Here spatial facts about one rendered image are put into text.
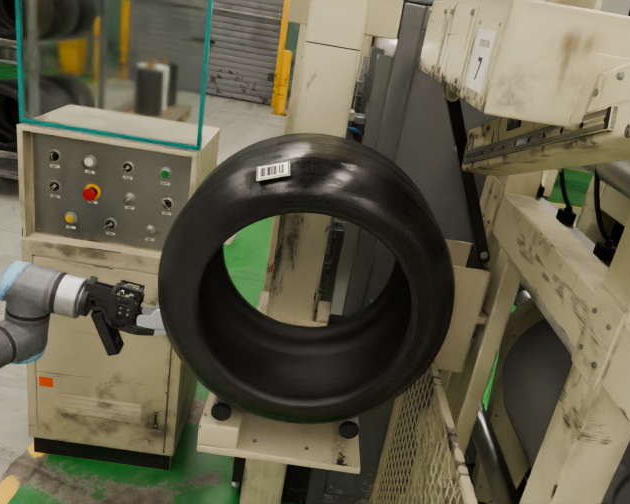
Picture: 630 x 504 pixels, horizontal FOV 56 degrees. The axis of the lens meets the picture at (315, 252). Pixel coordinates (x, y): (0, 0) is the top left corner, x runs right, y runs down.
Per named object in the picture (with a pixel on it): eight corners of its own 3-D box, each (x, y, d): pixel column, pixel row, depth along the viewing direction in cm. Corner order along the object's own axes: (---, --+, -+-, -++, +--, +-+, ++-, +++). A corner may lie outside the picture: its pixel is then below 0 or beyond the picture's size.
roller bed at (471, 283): (399, 327, 175) (421, 234, 164) (447, 334, 176) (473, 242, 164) (407, 364, 157) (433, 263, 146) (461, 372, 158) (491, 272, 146)
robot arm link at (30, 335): (-19, 357, 128) (-15, 308, 123) (23, 337, 138) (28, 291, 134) (14, 376, 126) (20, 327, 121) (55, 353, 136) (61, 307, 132)
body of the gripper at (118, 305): (138, 301, 123) (80, 286, 122) (131, 336, 126) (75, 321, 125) (148, 285, 130) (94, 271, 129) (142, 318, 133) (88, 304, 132)
